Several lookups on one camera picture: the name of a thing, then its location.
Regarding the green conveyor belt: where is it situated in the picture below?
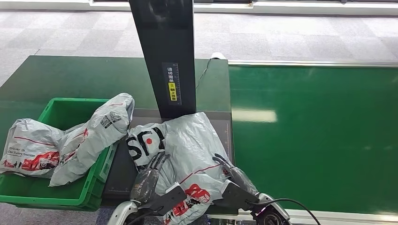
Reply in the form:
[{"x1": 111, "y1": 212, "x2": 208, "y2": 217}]
[{"x1": 229, "y1": 65, "x2": 398, "y2": 216}]

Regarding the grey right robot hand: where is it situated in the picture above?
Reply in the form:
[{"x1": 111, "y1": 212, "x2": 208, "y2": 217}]
[{"x1": 213, "y1": 153, "x2": 259, "y2": 195}]

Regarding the grey mailer bag QR code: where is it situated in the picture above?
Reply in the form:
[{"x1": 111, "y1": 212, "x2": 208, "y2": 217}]
[{"x1": 49, "y1": 93, "x2": 135, "y2": 188}]

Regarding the green plastic delivery box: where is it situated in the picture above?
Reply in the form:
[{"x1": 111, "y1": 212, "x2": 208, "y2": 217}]
[{"x1": 0, "y1": 98, "x2": 118, "y2": 212}]

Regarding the grey mailer bag slogan print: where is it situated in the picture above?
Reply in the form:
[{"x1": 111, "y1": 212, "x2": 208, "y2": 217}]
[{"x1": 0, "y1": 118, "x2": 66, "y2": 178}]

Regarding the thin black scanner cable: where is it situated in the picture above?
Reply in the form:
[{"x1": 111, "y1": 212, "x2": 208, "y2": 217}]
[{"x1": 195, "y1": 58, "x2": 212, "y2": 91}]

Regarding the grey mailer bag SF logo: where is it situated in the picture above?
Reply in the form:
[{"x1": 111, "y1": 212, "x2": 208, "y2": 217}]
[{"x1": 126, "y1": 112, "x2": 233, "y2": 225}]

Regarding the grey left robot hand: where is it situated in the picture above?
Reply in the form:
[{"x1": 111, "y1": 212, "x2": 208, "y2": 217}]
[{"x1": 130, "y1": 151, "x2": 170, "y2": 204}]

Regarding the black yellow scanner label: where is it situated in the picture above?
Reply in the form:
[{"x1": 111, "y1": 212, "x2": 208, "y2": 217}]
[{"x1": 161, "y1": 62, "x2": 183, "y2": 106}]

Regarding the silver conveyor frame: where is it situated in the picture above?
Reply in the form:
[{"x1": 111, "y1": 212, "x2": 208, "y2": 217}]
[{"x1": 207, "y1": 60, "x2": 398, "y2": 225}]

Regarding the black inbound scanner machine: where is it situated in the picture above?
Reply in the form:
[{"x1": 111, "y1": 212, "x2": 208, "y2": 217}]
[{"x1": 102, "y1": 0, "x2": 239, "y2": 217}]

